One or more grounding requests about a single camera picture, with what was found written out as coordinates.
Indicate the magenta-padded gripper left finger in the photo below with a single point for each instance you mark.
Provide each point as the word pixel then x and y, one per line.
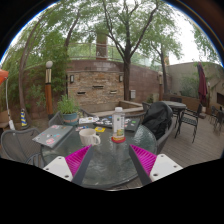
pixel 58 168

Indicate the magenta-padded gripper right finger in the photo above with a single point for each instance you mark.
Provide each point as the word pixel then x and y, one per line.
pixel 165 166

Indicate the clear white-capped drink bottle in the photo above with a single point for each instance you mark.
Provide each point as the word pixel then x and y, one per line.
pixel 118 125

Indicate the silver laptop with stickers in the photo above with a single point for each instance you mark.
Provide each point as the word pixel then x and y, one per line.
pixel 53 136

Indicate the white ribbed mug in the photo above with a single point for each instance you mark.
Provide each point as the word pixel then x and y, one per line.
pixel 87 137

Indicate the blue card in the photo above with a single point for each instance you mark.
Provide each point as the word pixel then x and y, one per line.
pixel 81 128

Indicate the black jacket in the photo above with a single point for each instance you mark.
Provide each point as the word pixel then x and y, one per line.
pixel 156 118

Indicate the black metal chair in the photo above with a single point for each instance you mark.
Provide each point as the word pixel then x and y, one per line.
pixel 190 120

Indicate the dark laptop with stickers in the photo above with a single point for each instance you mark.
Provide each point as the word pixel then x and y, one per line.
pixel 131 124

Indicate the flat round red coaster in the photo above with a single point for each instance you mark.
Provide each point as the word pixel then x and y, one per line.
pixel 114 141

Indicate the yellow card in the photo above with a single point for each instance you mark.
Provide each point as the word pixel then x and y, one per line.
pixel 100 129

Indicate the yellow blue striped cone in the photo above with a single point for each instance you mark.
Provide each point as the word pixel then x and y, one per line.
pixel 23 118

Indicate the round patio table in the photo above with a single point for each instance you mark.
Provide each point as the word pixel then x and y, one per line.
pixel 175 105

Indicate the green plant in blue pot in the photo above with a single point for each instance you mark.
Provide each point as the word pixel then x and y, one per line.
pixel 68 106

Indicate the closed maroon patio umbrella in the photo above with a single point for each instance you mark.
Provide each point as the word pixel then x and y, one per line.
pixel 202 86

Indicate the dark-trunked tree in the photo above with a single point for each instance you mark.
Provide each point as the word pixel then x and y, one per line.
pixel 126 80

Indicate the orange patio umbrella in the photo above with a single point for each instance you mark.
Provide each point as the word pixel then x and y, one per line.
pixel 2 75

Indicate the wooden globe-topped lamp post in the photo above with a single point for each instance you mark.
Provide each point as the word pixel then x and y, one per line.
pixel 49 93

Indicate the grey wall box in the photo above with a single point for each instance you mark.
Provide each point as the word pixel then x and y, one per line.
pixel 133 94

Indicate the black wall lamp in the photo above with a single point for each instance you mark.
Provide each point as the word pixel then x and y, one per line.
pixel 71 78
pixel 120 78

